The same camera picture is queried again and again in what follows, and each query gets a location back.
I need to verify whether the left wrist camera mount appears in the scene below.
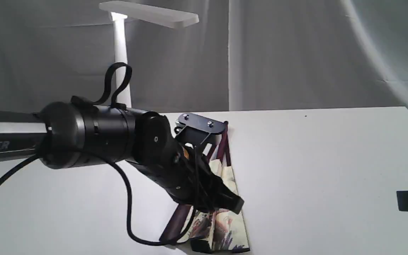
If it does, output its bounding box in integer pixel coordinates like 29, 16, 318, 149
174, 113, 226, 152

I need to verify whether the grey backdrop curtain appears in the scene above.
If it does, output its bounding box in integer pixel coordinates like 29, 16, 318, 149
0, 0, 408, 113

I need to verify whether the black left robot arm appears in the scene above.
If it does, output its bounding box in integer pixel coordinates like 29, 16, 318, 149
0, 102, 244, 214

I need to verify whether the white desk lamp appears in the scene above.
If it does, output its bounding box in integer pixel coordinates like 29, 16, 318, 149
99, 1, 200, 108

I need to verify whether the painted paper folding fan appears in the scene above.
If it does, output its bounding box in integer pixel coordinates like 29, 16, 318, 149
160, 126, 250, 254

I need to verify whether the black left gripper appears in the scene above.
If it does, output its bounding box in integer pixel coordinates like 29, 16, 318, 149
133, 142, 244, 215

